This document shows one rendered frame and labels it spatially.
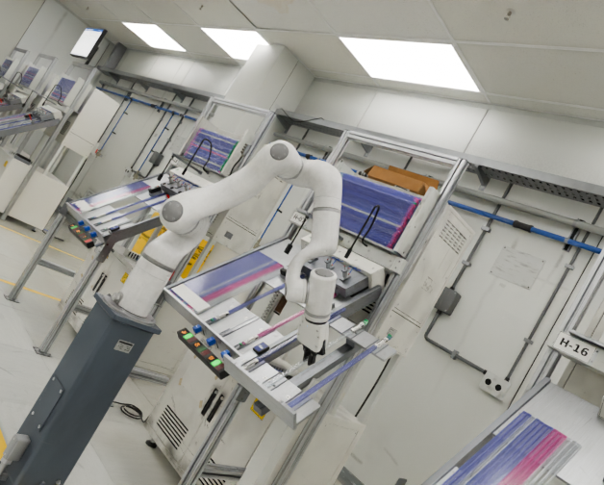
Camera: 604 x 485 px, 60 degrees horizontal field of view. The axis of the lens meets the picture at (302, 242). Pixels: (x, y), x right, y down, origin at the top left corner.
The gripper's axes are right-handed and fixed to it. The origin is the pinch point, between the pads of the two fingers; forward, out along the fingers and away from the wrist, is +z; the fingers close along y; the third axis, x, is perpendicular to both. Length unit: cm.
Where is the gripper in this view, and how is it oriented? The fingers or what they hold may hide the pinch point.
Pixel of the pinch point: (309, 357)
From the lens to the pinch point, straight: 179.6
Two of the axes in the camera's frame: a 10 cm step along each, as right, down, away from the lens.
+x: 7.1, -1.7, 6.8
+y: 6.9, 3.6, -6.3
